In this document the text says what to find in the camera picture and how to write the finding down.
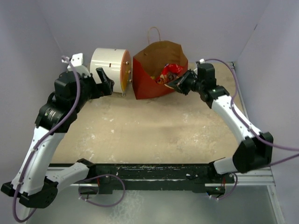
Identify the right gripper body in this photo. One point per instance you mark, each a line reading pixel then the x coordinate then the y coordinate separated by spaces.
pixel 185 85

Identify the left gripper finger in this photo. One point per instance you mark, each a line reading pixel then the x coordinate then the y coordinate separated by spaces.
pixel 102 77
pixel 108 87

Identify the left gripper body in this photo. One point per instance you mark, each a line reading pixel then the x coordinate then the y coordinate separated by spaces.
pixel 91 90

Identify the red candy bag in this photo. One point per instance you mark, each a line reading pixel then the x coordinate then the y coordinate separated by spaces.
pixel 169 73

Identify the red paper bag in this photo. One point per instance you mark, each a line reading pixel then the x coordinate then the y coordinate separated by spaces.
pixel 149 62

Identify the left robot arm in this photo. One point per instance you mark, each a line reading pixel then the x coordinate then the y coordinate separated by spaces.
pixel 33 187

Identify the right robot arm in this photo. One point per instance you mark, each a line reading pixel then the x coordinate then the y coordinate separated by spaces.
pixel 254 150

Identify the white cylinder drum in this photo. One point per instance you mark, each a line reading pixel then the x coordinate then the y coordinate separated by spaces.
pixel 116 64

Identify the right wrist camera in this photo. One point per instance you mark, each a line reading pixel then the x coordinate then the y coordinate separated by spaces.
pixel 200 62

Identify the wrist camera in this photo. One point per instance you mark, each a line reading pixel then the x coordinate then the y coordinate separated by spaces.
pixel 77 60
pixel 200 62

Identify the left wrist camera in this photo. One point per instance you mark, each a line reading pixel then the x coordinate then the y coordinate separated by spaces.
pixel 77 60

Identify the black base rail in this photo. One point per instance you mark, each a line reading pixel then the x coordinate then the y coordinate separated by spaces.
pixel 197 178

